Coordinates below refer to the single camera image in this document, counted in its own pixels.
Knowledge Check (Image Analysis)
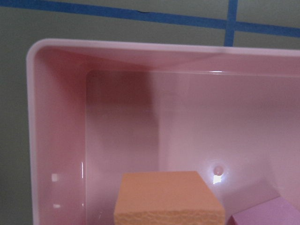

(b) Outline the pink plastic bin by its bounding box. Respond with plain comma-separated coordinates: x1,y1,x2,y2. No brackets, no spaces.
26,39,300,225

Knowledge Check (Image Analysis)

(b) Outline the pink foam block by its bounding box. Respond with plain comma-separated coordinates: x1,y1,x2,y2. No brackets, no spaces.
232,197,300,225

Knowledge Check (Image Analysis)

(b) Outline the orange foam block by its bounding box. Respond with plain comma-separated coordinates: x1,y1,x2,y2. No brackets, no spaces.
113,171,225,225

